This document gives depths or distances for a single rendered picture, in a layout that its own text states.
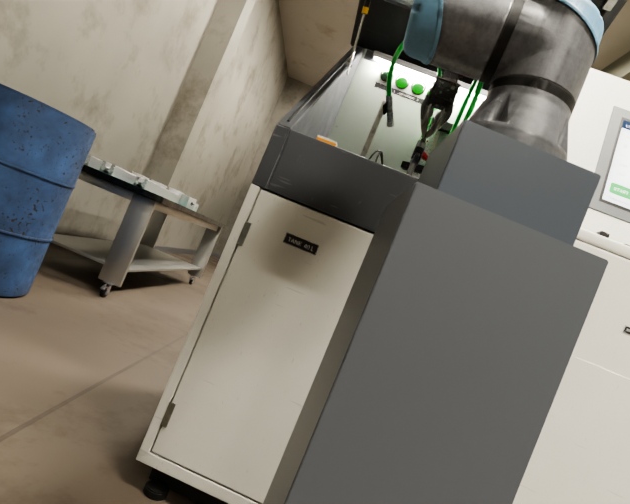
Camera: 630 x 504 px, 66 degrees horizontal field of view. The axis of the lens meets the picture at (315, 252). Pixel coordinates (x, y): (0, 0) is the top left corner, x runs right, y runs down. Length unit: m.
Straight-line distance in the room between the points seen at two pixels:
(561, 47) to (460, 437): 0.50
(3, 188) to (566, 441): 2.19
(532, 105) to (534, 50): 0.08
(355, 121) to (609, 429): 1.18
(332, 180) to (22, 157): 1.55
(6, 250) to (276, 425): 1.61
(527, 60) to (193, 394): 0.97
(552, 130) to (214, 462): 1.00
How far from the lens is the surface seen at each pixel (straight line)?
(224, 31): 6.01
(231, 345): 1.19
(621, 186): 1.63
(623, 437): 1.33
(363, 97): 1.81
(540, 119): 0.69
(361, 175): 1.18
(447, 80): 1.43
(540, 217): 0.65
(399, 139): 1.77
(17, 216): 2.43
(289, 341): 1.17
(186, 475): 1.30
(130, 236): 3.12
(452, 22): 0.74
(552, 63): 0.73
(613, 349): 1.29
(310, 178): 1.18
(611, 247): 1.29
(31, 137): 2.40
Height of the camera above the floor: 0.67
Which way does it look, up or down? 1 degrees up
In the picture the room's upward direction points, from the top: 23 degrees clockwise
